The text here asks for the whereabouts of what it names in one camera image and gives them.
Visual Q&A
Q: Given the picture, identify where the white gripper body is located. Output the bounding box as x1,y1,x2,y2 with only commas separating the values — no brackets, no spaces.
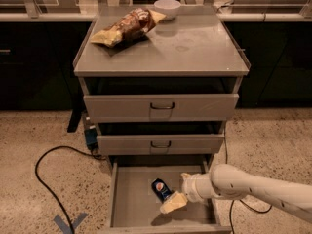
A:
181,174,215,203

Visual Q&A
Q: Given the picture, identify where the blue pepsi can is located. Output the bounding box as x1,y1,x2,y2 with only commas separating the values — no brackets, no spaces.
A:
151,178,173,203

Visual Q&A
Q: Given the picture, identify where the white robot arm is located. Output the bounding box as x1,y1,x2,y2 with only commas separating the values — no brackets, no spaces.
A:
160,164,312,223

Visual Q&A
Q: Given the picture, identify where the grey middle drawer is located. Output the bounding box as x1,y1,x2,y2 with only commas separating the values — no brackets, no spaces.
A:
97,134,224,155

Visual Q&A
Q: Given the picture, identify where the grey drawer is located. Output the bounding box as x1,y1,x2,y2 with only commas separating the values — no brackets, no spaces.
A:
84,94,239,123
100,159,231,234
97,134,224,155

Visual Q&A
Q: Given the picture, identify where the grey bottom drawer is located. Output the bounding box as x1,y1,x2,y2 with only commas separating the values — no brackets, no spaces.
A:
100,159,231,234

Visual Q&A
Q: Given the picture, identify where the grey drawer cabinet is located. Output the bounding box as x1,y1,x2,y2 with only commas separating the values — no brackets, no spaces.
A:
74,6,250,158

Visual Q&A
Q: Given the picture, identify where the grey top drawer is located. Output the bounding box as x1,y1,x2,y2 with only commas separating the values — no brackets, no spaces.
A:
84,94,239,123

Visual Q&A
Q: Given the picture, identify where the dark counter cabinets background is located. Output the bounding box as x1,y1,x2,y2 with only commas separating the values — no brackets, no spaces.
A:
0,15,312,110

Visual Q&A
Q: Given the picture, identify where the blue power adapter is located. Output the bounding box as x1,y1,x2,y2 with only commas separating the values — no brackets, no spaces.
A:
84,128,98,150

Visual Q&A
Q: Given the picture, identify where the blue tape floor mark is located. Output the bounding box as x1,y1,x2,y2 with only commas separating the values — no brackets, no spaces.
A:
53,212,89,234

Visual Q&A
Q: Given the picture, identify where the brown chip bag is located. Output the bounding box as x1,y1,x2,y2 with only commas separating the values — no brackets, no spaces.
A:
91,8,166,48

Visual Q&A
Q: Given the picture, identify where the white bowl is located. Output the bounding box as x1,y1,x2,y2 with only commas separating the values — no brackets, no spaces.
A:
154,0,181,20

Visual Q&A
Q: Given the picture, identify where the black cable right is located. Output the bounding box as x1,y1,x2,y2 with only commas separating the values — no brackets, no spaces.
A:
223,127,273,234

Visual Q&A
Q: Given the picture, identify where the black cable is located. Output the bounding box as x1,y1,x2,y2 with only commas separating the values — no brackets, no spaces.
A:
34,145,106,234
223,127,273,234

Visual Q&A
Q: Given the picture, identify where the black cable left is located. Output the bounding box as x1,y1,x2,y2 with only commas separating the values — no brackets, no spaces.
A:
34,145,106,234

